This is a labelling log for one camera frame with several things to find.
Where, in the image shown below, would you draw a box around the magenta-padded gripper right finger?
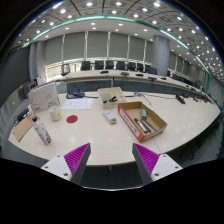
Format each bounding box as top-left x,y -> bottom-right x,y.
132,142 -> 184,186

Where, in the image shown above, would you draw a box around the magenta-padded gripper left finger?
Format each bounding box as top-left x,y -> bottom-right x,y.
40,142 -> 92,186

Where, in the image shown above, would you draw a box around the clear black-capped drink bottle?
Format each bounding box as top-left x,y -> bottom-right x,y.
31,115 -> 52,146

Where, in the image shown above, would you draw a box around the black marker pen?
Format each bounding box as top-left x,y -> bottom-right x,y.
133,117 -> 153,134

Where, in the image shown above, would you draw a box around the flat round red coaster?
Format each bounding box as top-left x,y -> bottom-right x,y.
65,114 -> 79,124

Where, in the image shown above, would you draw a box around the red-sided brown cardboard box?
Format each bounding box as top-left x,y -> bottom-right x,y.
117,101 -> 168,143

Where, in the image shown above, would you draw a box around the white cup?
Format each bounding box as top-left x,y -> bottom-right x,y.
48,105 -> 62,123

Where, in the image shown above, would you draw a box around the white printed paper sheet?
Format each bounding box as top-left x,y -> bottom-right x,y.
60,97 -> 95,111

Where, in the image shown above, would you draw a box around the brown cardboard sheet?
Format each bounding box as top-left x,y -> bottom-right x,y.
12,113 -> 36,143

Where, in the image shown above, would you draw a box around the white paper carton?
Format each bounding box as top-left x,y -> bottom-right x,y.
27,82 -> 61,115

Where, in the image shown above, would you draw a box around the black hand tool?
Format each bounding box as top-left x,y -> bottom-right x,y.
102,95 -> 118,104

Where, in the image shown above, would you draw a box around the black flat device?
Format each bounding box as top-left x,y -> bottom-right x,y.
15,108 -> 31,123

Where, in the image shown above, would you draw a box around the white open cardboard box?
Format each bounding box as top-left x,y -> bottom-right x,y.
97,86 -> 127,110

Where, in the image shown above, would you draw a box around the grey monitor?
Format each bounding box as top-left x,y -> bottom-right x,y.
59,63 -> 72,77

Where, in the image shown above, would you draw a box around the row of black chairs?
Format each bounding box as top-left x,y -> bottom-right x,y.
80,59 -> 158,75

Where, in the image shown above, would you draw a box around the ceiling lights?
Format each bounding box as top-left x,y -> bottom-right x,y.
16,0 -> 224,81

